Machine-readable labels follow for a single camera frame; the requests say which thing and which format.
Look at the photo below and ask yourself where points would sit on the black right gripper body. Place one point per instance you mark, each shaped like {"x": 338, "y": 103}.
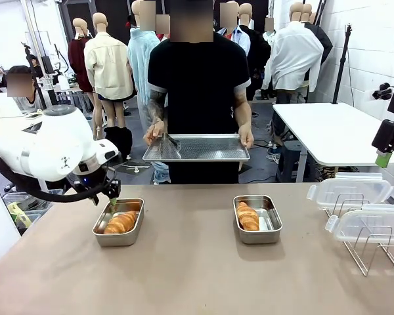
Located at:
{"x": 385, "y": 136}

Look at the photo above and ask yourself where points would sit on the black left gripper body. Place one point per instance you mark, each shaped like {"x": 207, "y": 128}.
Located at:
{"x": 90, "y": 180}

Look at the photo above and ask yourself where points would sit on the golden croissant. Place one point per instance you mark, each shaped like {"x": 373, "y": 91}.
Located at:
{"x": 121, "y": 222}
{"x": 248, "y": 216}

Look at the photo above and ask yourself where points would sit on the stainless steel rectangular container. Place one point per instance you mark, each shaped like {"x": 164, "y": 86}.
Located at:
{"x": 118, "y": 239}
{"x": 259, "y": 237}

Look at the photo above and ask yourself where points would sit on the perforated metal baking tray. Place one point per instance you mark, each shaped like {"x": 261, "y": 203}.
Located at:
{"x": 210, "y": 147}

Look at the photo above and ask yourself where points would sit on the person's left forearm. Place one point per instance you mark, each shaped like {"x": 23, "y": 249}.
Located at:
{"x": 243, "y": 108}

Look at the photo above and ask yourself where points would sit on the person's tattooed right forearm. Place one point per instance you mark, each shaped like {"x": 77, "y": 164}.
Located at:
{"x": 156, "y": 108}

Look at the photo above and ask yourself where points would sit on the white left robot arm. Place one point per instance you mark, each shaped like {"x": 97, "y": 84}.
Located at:
{"x": 52, "y": 147}

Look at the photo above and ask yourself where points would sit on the person's right hand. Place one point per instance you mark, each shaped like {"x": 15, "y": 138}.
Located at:
{"x": 154, "y": 133}

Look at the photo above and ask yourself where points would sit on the person's left hand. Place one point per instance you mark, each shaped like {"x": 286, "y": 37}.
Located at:
{"x": 247, "y": 136}

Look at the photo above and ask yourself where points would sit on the black knob clamp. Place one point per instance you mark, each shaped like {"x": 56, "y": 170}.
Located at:
{"x": 382, "y": 92}

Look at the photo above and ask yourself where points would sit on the clear plastic clip lid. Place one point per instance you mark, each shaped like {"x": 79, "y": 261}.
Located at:
{"x": 348, "y": 192}
{"x": 374, "y": 226}

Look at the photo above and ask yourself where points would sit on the black cloth bundle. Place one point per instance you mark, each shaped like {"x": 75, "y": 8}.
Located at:
{"x": 118, "y": 141}

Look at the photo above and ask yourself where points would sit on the white side table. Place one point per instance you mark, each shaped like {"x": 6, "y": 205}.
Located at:
{"x": 331, "y": 131}

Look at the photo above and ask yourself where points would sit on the blue jeans legs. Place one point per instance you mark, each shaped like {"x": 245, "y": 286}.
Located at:
{"x": 161, "y": 172}

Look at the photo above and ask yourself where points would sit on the plastic storage crate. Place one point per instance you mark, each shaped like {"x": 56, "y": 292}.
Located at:
{"x": 36, "y": 213}

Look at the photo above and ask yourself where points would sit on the black light stand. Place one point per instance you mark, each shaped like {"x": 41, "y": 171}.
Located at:
{"x": 343, "y": 65}

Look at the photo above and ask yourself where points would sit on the black step stool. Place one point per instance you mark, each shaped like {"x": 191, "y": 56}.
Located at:
{"x": 289, "y": 157}

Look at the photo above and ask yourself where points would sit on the seated person in grey shirt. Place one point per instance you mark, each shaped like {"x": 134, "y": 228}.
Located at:
{"x": 29, "y": 101}

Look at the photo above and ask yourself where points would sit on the mannequin in black coat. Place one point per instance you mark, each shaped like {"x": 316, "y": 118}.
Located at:
{"x": 325, "y": 42}

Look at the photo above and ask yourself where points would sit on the mannequin in cream shirt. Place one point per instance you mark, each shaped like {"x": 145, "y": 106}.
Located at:
{"x": 108, "y": 65}

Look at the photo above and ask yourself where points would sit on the white desk with phone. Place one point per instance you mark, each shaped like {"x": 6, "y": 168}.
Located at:
{"x": 0, "y": 105}

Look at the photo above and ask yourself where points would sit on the mannequin in white shirt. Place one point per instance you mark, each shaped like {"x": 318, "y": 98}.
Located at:
{"x": 295, "y": 55}

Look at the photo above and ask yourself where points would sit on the mannequin in dark red top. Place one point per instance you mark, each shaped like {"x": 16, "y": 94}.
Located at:
{"x": 77, "y": 59}

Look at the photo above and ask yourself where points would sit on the mannequin in light blue knit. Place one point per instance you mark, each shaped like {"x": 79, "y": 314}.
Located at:
{"x": 139, "y": 65}

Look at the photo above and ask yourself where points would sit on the person in black t-shirt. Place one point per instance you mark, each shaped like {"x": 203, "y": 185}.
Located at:
{"x": 197, "y": 82}

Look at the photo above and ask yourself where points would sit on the mannequin in black jacket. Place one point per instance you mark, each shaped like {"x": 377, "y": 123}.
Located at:
{"x": 257, "y": 55}

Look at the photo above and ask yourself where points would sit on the mannequin in blue collared shirt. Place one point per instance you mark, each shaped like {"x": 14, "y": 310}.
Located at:
{"x": 239, "y": 39}

